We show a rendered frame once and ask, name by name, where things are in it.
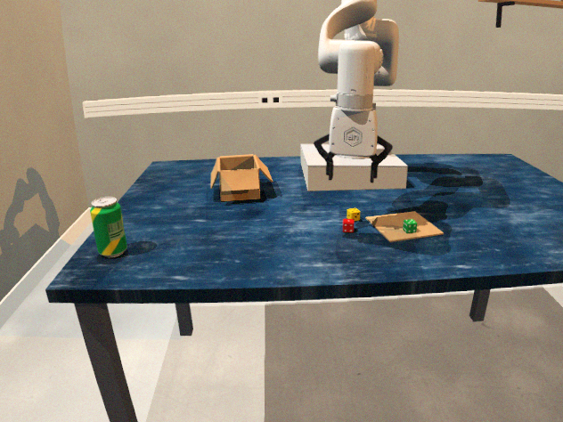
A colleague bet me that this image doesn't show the tan square mat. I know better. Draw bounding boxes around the tan square mat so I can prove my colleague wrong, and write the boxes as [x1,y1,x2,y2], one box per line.
[365,211,444,242]

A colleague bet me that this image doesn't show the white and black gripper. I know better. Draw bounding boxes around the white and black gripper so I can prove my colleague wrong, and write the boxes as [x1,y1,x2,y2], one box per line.
[314,105,393,183]

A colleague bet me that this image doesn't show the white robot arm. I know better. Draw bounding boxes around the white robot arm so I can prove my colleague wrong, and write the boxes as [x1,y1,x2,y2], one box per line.
[318,0,399,109]

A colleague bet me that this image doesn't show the green die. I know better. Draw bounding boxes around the green die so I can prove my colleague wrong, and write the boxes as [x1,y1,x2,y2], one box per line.
[403,219,417,233]

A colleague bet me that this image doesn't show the yellow die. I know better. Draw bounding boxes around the yellow die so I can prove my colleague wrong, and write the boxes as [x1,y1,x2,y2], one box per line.
[347,208,360,221]

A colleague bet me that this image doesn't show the green drink can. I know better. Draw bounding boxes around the green drink can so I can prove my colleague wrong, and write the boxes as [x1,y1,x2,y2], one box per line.
[90,197,127,257]

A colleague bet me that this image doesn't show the red die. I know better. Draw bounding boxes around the red die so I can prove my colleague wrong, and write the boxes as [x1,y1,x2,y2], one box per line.
[343,219,354,232]

